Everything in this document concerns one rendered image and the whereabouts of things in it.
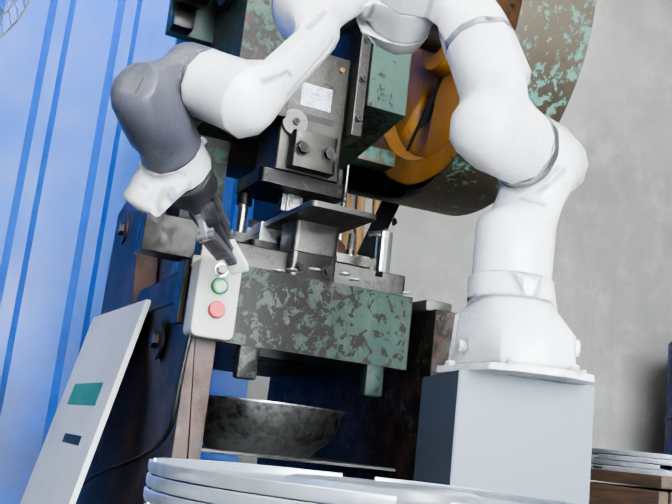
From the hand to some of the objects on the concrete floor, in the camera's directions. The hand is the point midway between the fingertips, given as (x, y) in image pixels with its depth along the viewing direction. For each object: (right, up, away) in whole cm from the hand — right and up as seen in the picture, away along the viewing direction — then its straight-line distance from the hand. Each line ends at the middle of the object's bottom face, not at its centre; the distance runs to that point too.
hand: (232, 257), depth 148 cm
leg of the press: (-33, -68, +39) cm, 85 cm away
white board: (-44, -68, +47) cm, 94 cm away
